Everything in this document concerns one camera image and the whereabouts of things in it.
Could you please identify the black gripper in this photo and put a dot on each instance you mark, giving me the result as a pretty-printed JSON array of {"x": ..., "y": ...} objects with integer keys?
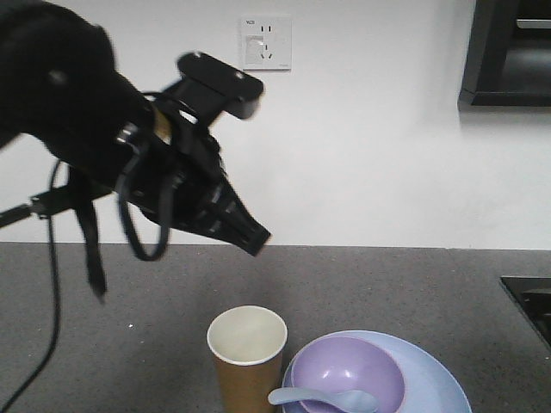
[{"x": 179, "y": 183}]

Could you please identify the brown paper cup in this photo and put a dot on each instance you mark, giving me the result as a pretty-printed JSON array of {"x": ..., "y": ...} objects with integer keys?
[{"x": 247, "y": 344}]

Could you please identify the purple bowl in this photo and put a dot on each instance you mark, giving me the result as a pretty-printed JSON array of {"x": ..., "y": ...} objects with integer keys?
[{"x": 341, "y": 363}]

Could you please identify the light blue spoon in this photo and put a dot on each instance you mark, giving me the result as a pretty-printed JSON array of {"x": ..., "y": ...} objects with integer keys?
[{"x": 346, "y": 401}]

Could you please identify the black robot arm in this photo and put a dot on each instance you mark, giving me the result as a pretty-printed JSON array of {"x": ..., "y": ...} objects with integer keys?
[{"x": 59, "y": 83}]

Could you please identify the light blue plate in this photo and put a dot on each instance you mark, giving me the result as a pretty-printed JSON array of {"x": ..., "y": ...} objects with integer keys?
[{"x": 430, "y": 387}]

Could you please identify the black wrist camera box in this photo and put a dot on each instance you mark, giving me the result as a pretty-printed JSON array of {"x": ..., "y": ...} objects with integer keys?
[{"x": 210, "y": 87}]

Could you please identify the white wall power socket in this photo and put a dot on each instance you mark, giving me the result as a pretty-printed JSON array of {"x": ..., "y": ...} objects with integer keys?
[{"x": 265, "y": 42}]

